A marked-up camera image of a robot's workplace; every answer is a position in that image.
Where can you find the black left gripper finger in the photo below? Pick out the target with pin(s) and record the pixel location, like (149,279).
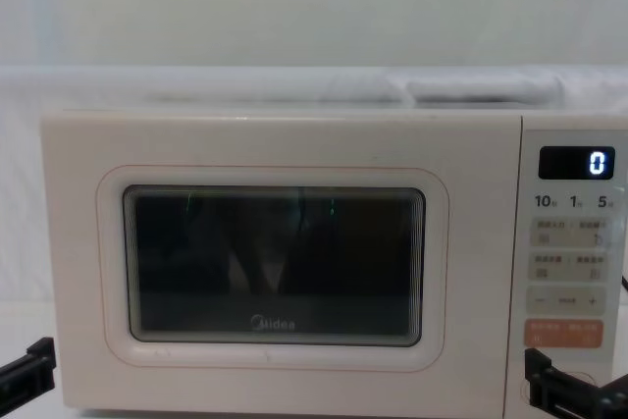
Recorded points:
(41,362)

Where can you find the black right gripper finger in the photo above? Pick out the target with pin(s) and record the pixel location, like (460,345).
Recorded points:
(542,384)

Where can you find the oven control panel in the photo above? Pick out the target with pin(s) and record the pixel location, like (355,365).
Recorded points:
(569,242)

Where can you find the cream microwave oven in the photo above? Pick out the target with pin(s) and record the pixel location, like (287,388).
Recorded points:
(314,144)

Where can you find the cream oven door with window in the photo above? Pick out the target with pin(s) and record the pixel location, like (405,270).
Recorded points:
(294,144)

